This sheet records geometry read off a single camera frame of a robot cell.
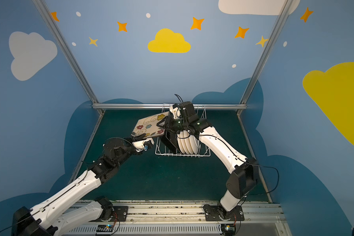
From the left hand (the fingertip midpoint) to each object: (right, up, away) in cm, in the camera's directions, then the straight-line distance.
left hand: (140, 130), depth 74 cm
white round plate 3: (+30, -8, +15) cm, 34 cm away
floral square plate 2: (+12, -9, +11) cm, 19 cm away
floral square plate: (+3, +2, +6) cm, 7 cm away
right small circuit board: (+45, -50, 0) cm, 67 cm away
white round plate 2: (+23, -7, +12) cm, 27 cm away
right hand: (+10, +3, 0) cm, 10 cm away
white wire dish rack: (+35, -14, +20) cm, 42 cm away
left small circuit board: (-18, -50, 0) cm, 53 cm away
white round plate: (+20, -8, +12) cm, 25 cm away
